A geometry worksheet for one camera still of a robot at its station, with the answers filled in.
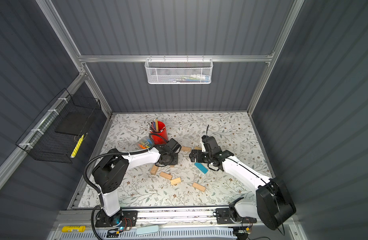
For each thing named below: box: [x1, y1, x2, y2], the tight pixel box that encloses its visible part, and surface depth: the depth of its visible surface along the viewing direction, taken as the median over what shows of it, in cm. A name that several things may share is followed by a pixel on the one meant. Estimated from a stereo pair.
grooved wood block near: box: [170, 177, 182, 185], surface depth 86 cm
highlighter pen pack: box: [135, 138, 153, 150], surface depth 103 cm
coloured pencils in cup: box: [148, 119, 159, 133], surface depth 98 cm
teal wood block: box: [194, 162, 209, 175], surface depth 93 cm
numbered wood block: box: [192, 182, 206, 192], surface depth 85 cm
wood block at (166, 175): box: [160, 171, 173, 180], surface depth 90 cm
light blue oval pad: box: [136, 225, 159, 235], surface depth 70 cm
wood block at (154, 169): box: [150, 164, 159, 176], surface depth 90 cm
